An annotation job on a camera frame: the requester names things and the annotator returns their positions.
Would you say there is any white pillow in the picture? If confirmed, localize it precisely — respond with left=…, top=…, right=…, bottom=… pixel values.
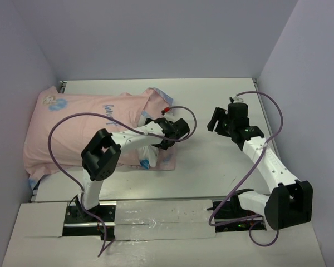
left=137, top=145, right=159, bottom=170

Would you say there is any blue and pink printed pillowcase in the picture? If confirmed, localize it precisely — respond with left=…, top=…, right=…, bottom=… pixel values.
left=23, top=87, right=173, bottom=188

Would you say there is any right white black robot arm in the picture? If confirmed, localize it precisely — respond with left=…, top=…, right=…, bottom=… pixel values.
left=207, top=102, right=313, bottom=230

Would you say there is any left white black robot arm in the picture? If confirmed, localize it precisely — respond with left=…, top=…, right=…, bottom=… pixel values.
left=75, top=117, right=190, bottom=222

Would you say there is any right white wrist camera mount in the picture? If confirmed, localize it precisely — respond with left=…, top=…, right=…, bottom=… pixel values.
left=229, top=95, right=244, bottom=103

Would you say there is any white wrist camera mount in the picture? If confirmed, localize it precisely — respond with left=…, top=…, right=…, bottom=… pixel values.
left=161, top=107, right=174, bottom=116
left=229, top=95, right=244, bottom=103

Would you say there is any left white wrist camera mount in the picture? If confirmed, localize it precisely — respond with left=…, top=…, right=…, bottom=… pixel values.
left=161, top=107, right=174, bottom=116

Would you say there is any silver base mounting rail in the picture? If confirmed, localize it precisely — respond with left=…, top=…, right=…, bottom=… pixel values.
left=61, top=197, right=267, bottom=241

